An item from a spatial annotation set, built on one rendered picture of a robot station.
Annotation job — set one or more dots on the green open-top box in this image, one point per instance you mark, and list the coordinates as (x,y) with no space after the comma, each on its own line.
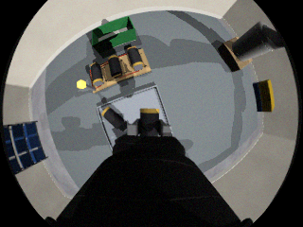
(113,34)

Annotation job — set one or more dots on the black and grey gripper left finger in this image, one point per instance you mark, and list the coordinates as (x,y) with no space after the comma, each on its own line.
(134,129)

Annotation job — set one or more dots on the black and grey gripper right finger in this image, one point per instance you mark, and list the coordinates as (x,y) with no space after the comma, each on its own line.
(163,128)

